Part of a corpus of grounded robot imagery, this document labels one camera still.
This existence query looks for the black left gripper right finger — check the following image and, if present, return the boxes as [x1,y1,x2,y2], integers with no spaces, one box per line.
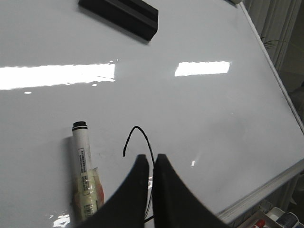
[152,154,229,228]

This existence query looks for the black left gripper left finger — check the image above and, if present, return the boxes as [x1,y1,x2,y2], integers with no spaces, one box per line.
[78,154,149,228]

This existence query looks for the white whiteboard marker with tape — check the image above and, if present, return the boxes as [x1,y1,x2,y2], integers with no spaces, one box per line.
[72,121,104,221]

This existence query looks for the black whiteboard eraser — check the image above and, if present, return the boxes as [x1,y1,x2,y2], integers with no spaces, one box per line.
[78,0,159,41]

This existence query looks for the white plastic tray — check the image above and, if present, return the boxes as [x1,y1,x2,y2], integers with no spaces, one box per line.
[239,207,304,228]

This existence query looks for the white whiteboard with aluminium frame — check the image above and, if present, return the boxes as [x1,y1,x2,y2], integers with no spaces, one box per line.
[0,0,304,228]

